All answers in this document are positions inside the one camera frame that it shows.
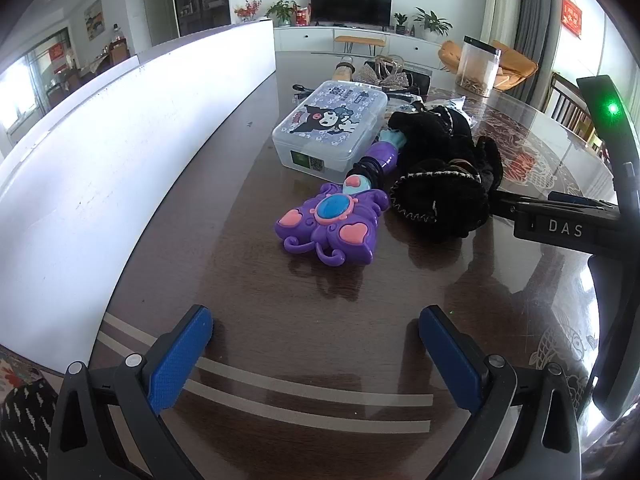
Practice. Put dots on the clear jar with black lid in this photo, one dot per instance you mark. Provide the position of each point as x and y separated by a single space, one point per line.
477 67

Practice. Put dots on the red wall hanging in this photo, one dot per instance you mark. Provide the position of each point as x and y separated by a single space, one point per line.
572 15

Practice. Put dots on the red paper sign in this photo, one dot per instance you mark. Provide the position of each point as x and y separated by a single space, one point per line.
57 52

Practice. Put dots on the grey and white curtain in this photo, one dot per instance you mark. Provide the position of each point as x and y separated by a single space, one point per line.
537 35

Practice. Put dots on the silver sequin bow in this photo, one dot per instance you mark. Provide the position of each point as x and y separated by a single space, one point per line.
385 79

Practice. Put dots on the black cardboard box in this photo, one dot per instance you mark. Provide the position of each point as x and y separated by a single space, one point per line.
419 80

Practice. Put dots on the thin black hair clip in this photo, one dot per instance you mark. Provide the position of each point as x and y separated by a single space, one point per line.
300 89

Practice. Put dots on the red flower arrangement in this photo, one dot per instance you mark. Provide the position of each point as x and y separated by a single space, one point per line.
248 10

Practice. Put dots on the small green potted plant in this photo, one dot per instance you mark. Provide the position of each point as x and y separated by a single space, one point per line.
400 21

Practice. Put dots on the clear cartoon print storage box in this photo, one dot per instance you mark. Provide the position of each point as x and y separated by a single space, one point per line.
330 120

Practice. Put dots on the long white board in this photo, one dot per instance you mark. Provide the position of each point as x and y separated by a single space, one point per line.
100 160

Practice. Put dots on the white television cabinet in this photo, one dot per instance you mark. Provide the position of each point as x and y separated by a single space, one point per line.
320 39

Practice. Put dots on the purple butterfly toy wand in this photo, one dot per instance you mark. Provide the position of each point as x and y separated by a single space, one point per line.
325 220

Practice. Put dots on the black fuzzy cloth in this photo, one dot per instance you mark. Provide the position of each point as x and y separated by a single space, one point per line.
440 185

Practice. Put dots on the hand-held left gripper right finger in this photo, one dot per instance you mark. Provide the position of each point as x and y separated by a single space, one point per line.
450 360

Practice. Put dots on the patterned cloth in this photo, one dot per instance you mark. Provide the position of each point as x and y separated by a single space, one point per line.
25 420

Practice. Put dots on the red gift box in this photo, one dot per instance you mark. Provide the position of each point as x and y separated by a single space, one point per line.
301 15

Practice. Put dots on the long wooden tool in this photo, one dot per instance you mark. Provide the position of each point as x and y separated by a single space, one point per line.
342 69

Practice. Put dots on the orange lounge chair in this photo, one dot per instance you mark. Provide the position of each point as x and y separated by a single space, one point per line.
520 67

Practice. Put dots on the white door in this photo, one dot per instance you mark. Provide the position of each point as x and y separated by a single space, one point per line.
152 10

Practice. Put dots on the large leafy potted plant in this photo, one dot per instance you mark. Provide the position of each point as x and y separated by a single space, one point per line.
432 22

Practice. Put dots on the wooden bench with metal legs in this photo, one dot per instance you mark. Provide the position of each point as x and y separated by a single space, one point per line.
360 39

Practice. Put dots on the dark wooden chair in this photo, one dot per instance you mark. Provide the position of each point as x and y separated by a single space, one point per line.
570 107

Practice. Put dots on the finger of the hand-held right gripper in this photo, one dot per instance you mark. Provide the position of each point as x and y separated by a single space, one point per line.
575 197
505 205

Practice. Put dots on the framed wall painting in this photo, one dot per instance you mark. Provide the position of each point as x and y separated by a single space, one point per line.
93 19

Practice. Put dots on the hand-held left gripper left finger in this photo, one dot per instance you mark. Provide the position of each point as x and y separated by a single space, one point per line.
177 360

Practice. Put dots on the black television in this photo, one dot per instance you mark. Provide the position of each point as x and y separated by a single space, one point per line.
350 5

